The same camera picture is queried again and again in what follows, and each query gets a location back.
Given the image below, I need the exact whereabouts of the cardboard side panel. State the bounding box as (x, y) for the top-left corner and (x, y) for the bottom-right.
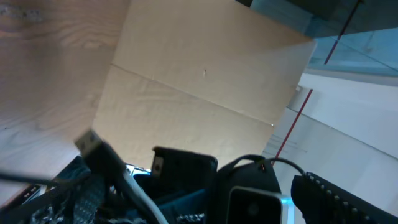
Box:
(93, 0), (316, 167)

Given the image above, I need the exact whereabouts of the black usb cable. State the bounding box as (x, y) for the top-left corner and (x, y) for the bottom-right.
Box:
(0, 129), (156, 224)

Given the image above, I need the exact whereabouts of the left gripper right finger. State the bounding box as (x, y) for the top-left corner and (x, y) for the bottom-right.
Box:
(291, 172), (397, 224)

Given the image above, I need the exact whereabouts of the white usb cable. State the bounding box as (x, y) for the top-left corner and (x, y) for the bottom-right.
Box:
(123, 169), (170, 224)

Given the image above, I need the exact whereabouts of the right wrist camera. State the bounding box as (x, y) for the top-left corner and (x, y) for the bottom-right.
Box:
(205, 154), (305, 224)

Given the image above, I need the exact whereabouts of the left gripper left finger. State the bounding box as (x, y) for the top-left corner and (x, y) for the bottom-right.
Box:
(1, 175), (106, 224)

